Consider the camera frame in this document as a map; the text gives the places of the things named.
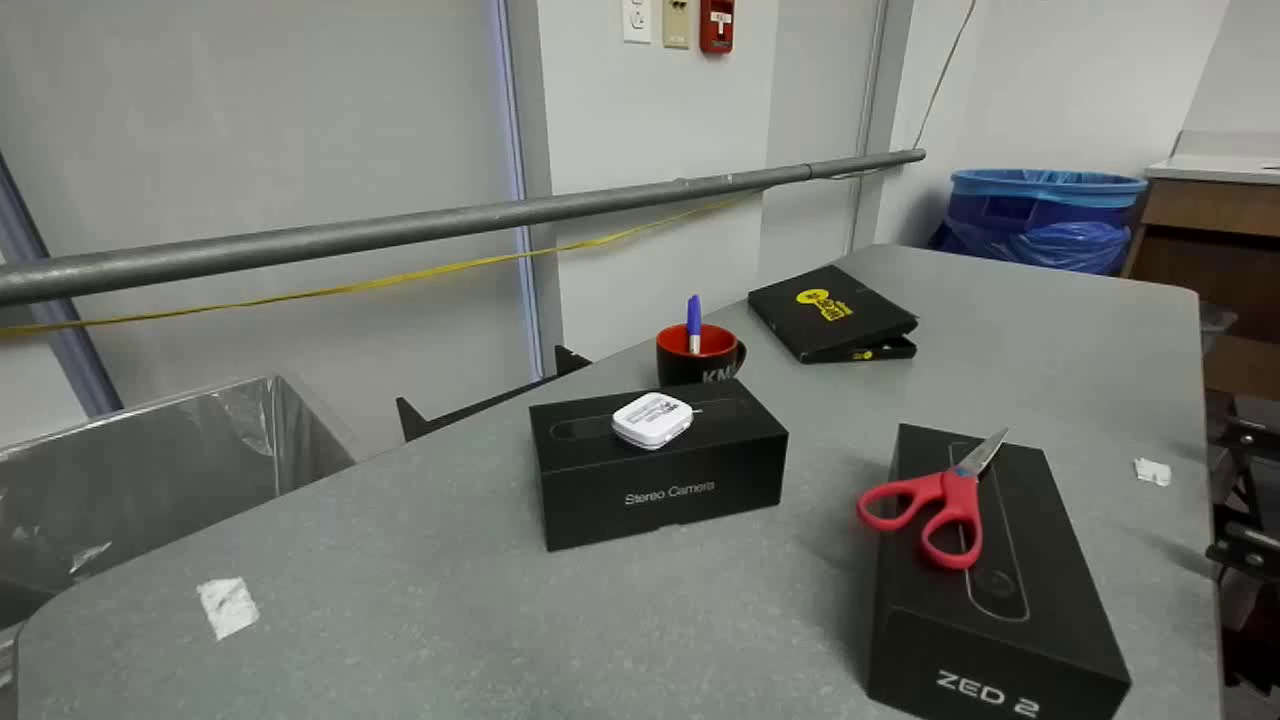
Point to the blue and white pen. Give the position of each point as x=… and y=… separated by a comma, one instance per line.
x=693, y=322

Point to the wooden cabinet with white top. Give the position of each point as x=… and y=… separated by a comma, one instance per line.
x=1215, y=230

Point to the black mug with red inside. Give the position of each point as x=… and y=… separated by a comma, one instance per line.
x=700, y=363

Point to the black metal bracket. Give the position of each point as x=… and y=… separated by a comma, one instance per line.
x=470, y=405

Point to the small white square device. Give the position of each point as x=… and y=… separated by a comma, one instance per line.
x=652, y=419

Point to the bin with blue liner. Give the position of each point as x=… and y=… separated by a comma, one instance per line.
x=1040, y=220

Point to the flat black box yellow print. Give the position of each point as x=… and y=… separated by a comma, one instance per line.
x=830, y=312

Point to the white wall socket plate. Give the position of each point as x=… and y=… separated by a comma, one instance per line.
x=636, y=20

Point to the black camera box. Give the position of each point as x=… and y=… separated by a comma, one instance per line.
x=660, y=480
x=1000, y=620

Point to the black metal stand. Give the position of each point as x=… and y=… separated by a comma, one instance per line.
x=1245, y=520

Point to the beige wall plate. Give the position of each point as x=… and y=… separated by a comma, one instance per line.
x=676, y=22

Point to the white tape piece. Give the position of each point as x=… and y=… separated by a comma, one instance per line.
x=228, y=606

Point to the red fire alarm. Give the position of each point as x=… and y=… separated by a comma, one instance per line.
x=716, y=24

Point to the grey metal pole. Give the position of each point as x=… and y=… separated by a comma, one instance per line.
x=400, y=231

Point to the bin with clear liner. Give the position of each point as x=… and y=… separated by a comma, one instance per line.
x=130, y=480

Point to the small white tape scrap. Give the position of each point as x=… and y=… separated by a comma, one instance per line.
x=1153, y=471

